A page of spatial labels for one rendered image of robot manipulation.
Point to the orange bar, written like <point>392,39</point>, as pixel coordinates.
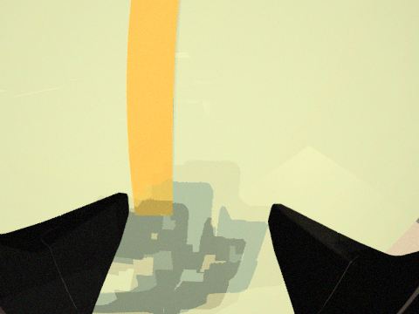
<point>150,98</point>

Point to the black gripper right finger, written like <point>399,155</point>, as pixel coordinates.
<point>327,273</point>

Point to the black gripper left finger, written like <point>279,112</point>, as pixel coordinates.
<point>58,266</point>

